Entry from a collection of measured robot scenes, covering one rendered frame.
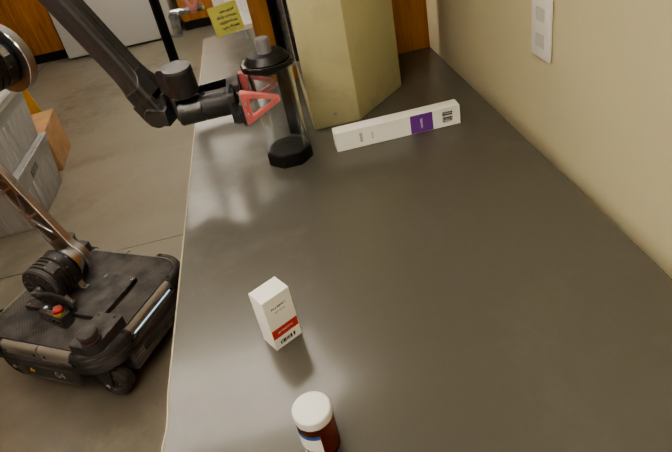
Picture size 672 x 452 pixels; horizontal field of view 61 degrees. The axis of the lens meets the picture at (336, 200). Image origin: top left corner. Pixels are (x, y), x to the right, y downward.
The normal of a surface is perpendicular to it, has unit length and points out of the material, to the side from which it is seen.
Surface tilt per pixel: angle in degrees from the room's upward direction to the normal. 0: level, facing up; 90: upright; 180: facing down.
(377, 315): 0
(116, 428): 0
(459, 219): 0
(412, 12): 90
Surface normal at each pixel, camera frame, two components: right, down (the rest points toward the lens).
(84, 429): -0.18, -0.82
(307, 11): 0.17, 0.52
